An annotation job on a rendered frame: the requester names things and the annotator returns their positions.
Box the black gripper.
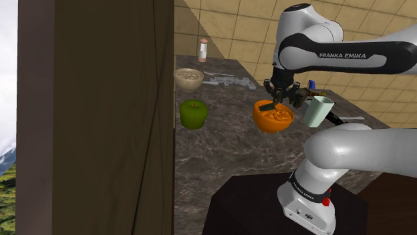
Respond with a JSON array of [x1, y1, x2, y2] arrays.
[[263, 67, 301, 105]]

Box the dark brown lumpy object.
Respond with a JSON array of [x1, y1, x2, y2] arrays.
[[292, 88, 311, 109]]

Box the orange bowl with food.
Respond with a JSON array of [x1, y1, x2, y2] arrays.
[[252, 99, 295, 134]]

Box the pale green cup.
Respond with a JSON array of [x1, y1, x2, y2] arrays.
[[303, 95, 335, 128]]

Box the white and pink shaker bottle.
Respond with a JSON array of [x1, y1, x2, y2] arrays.
[[198, 37, 209, 63]]

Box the green apple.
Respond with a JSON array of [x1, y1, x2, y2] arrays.
[[178, 99, 210, 130]]

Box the beige bowl with cereal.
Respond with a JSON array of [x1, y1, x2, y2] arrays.
[[173, 67, 205, 92]]

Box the dark robot stand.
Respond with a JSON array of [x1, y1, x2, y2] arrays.
[[202, 172, 369, 235]]

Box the tall brown cabinet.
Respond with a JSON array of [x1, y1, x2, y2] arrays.
[[15, 0, 176, 235]]

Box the window with landscape view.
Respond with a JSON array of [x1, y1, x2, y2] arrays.
[[0, 0, 19, 235]]

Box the white knife with black handle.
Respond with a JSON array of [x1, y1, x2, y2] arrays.
[[325, 111, 366, 126]]

